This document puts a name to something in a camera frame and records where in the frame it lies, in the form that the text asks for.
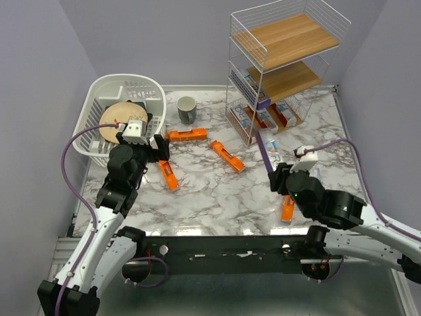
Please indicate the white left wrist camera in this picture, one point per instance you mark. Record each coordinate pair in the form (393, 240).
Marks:
(135, 132)

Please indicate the beige painted plate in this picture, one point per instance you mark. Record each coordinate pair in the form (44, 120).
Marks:
(120, 112)

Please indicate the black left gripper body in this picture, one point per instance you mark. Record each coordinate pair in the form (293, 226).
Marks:
(143, 153)

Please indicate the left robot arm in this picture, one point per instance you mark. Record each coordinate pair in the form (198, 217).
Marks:
(105, 246)

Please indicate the white plastic dish basket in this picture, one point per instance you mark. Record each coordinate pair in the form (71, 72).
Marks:
(106, 91)

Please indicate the orange toothpaste box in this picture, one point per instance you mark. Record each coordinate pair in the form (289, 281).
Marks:
(169, 175)
(234, 162)
(191, 135)
(287, 210)

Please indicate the purple silver toothpaste box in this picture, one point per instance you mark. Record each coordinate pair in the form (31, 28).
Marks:
(316, 173)
(269, 149)
(251, 91)

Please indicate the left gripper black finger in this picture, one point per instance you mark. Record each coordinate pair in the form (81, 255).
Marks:
(154, 127)
(162, 152)

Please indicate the white wire wooden shelf rack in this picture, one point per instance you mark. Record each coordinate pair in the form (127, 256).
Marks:
(285, 47)

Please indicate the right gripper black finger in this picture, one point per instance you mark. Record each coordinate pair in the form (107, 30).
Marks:
(275, 178)
(284, 175)

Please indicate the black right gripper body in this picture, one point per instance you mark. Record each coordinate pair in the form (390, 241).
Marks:
(305, 211)

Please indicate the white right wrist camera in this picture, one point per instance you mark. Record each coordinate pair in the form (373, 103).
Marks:
(306, 158)

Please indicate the dark green ceramic mug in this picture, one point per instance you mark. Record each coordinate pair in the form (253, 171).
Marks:
(187, 109)

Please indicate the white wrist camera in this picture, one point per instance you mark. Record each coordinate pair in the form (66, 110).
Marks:
(135, 132)
(306, 158)

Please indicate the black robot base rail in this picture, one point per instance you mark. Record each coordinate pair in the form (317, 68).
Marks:
(219, 255)

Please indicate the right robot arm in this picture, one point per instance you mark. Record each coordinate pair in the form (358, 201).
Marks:
(345, 224)

